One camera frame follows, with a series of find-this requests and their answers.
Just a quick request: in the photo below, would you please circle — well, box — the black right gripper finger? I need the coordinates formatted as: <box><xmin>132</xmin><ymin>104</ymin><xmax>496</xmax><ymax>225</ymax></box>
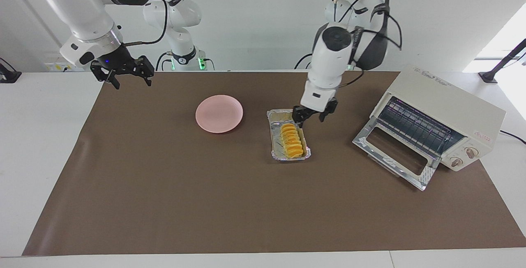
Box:
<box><xmin>138</xmin><ymin>67</ymin><xmax>155</xmax><ymax>87</ymax></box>
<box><xmin>92</xmin><ymin>66</ymin><xmax>120</xmax><ymax>90</ymax></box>

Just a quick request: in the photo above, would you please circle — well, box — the golden sliced bread loaf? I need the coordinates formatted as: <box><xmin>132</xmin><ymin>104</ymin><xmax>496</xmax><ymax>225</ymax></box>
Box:
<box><xmin>280</xmin><ymin>123</ymin><xmax>305</xmax><ymax>157</ymax></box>

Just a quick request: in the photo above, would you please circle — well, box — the aluminium foil tray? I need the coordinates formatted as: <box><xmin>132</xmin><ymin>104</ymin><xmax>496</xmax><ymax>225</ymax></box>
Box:
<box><xmin>266</xmin><ymin>109</ymin><xmax>311</xmax><ymax>162</ymax></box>

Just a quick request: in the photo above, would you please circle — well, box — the white toaster oven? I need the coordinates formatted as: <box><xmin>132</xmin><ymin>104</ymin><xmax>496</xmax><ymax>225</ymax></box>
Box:
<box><xmin>370</xmin><ymin>66</ymin><xmax>507</xmax><ymax>172</ymax></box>

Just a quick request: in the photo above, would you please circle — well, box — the pink round plate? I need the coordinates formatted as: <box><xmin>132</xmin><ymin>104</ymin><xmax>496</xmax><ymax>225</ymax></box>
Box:
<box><xmin>195</xmin><ymin>95</ymin><xmax>244</xmax><ymax>134</ymax></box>

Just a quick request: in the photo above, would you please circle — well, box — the brown table mat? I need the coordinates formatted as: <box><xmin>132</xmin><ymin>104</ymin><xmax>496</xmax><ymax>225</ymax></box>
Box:
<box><xmin>21</xmin><ymin>71</ymin><xmax>526</xmax><ymax>257</ymax></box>

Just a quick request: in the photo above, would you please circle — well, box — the black stand with flat base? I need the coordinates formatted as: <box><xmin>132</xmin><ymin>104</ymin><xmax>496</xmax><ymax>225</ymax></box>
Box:
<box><xmin>0</xmin><ymin>58</ymin><xmax>22</xmax><ymax>83</ymax></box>

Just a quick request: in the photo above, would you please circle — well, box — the black stand with long pole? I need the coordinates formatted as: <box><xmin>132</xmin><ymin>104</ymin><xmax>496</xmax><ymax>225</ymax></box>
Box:
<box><xmin>479</xmin><ymin>39</ymin><xmax>526</xmax><ymax>83</ymax></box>

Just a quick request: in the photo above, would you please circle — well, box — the black right arm base cable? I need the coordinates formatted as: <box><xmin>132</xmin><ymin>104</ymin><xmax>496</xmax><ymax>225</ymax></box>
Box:
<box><xmin>155</xmin><ymin>51</ymin><xmax>173</xmax><ymax>71</ymax></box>

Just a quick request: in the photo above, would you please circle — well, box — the black arm base cable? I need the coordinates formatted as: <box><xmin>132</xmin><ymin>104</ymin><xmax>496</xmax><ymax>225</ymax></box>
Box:
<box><xmin>155</xmin><ymin>51</ymin><xmax>173</xmax><ymax>71</ymax></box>
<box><xmin>294</xmin><ymin>53</ymin><xmax>314</xmax><ymax>70</ymax></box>

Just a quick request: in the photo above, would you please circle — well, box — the glass oven door silver frame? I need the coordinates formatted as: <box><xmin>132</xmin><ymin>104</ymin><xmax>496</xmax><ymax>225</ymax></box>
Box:
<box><xmin>353</xmin><ymin>116</ymin><xmax>442</xmax><ymax>191</ymax></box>

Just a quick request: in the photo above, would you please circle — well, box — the white wall power outlet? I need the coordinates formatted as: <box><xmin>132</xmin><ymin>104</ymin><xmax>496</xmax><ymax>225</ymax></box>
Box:
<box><xmin>44</xmin><ymin>52</ymin><xmax>83</xmax><ymax>72</ymax></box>

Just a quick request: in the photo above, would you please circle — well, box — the black left arm base cable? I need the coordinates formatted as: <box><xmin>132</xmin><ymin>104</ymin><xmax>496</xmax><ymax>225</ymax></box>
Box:
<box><xmin>294</xmin><ymin>53</ymin><xmax>314</xmax><ymax>70</ymax></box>

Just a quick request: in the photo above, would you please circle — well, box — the metal oven wire rack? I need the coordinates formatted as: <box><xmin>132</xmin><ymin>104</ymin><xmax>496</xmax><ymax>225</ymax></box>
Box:
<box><xmin>377</xmin><ymin>97</ymin><xmax>466</xmax><ymax>158</ymax></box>

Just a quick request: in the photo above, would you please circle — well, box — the black oven power cord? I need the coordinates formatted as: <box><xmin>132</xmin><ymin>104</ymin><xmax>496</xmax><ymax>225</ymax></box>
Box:
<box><xmin>499</xmin><ymin>130</ymin><xmax>526</xmax><ymax>145</ymax></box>

